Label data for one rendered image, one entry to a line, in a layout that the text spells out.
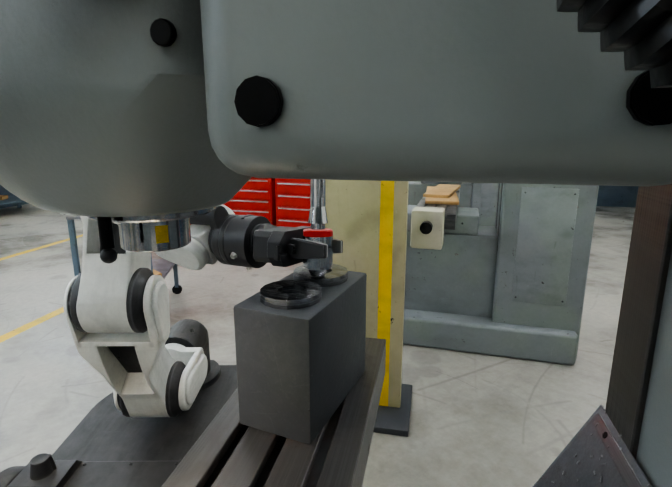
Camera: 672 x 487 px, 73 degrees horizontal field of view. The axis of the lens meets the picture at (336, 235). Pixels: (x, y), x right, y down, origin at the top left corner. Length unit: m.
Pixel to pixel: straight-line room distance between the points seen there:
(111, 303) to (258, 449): 0.50
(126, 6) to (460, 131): 0.15
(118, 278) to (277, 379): 0.51
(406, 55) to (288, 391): 0.55
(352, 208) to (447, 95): 1.91
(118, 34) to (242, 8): 0.07
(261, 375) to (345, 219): 1.48
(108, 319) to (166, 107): 0.86
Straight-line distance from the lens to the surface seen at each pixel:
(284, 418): 0.68
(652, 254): 0.44
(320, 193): 0.70
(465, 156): 0.17
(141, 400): 1.31
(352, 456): 0.67
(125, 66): 0.23
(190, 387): 1.32
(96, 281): 1.07
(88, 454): 1.41
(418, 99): 0.16
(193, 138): 0.25
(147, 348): 1.11
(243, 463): 0.67
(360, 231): 2.08
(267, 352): 0.65
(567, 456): 0.55
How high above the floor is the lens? 1.36
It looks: 13 degrees down
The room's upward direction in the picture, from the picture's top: straight up
